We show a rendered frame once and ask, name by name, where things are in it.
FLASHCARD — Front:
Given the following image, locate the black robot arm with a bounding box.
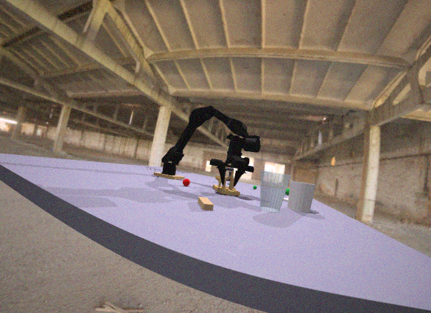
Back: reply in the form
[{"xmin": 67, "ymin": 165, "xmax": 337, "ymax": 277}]
[{"xmin": 161, "ymin": 106, "xmax": 261, "ymax": 175}]

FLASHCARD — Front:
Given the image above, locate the white cup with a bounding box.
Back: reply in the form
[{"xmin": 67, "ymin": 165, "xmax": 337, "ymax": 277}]
[{"xmin": 288, "ymin": 181, "xmax": 315, "ymax": 213}]

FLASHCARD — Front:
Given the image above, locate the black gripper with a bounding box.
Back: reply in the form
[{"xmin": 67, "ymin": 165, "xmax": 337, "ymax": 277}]
[{"xmin": 210, "ymin": 149, "xmax": 254, "ymax": 186}]

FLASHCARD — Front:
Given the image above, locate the clear plastic cup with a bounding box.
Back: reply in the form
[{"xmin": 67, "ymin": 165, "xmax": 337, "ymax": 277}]
[{"xmin": 260, "ymin": 170, "xmax": 291, "ymax": 213}]

